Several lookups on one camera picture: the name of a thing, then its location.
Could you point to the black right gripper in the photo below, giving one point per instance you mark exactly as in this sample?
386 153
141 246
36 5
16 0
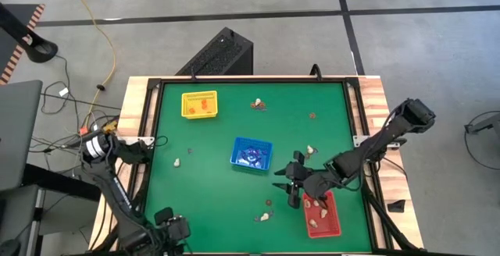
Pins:
310 182

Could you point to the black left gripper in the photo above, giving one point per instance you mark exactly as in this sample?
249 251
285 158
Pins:
176 230

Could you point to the blue plastic basket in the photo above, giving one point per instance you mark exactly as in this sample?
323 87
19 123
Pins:
238 144

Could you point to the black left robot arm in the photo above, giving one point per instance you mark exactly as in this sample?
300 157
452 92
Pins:
117 193

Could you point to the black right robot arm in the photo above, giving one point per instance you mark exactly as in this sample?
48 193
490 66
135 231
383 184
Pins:
375 146

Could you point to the green table mat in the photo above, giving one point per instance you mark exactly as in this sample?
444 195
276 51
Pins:
218 209

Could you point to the red plastic basket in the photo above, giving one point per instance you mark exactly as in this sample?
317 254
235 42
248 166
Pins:
330 226

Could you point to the black diagonal strut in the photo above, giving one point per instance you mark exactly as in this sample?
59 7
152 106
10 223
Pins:
384 213

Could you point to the yellow plastic basket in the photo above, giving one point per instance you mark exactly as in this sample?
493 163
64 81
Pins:
197 113

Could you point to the yellow connector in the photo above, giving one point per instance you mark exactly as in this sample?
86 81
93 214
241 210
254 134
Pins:
110 125

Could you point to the orange plug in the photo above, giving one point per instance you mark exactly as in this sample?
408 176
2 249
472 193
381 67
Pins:
83 131

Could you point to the light wooden table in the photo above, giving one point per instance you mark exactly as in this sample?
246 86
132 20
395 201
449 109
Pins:
133 100

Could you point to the black perforated computer case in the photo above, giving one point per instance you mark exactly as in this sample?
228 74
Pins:
218 55

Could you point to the grey desk panel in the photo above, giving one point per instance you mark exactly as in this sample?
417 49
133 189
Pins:
17 131

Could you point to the grey stand leg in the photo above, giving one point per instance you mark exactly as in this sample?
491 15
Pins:
484 125

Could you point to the black table frame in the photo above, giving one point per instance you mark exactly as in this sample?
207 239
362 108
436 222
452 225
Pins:
254 79

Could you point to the black frame hook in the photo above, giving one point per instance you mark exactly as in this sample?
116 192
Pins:
315 70

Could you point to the small black bracket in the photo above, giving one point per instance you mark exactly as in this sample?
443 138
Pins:
396 205

